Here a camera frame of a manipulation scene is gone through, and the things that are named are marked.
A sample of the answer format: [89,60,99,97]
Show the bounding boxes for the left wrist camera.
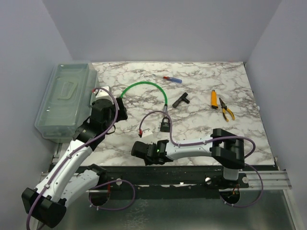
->
[93,86,112,101]

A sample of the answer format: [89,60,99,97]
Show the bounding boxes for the aluminium rail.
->
[39,170,292,193]

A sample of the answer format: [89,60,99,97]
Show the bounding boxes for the translucent plastic storage box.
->
[35,61,99,143]

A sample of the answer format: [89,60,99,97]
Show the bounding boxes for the purple cable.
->
[139,111,264,208]
[25,87,136,230]

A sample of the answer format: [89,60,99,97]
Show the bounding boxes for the green cable lock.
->
[120,81,168,115]

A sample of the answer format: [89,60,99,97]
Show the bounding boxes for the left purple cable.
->
[25,87,136,230]

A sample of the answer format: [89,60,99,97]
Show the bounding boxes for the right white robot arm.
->
[131,128,245,188]

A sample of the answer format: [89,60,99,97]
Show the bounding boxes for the black T-shaped tool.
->
[172,92,190,108]

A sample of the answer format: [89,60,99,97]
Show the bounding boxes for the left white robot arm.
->
[22,97,128,229]

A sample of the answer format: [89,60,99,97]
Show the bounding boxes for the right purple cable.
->
[139,111,264,208]

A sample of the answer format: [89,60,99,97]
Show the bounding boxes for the black padlock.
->
[160,117,170,133]

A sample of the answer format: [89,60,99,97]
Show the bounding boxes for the red blue screwdriver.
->
[152,74,182,84]

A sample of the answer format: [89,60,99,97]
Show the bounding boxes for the yellow handled pliers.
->
[219,98,235,122]

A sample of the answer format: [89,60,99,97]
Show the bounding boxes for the yellow utility knife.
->
[211,90,218,109]

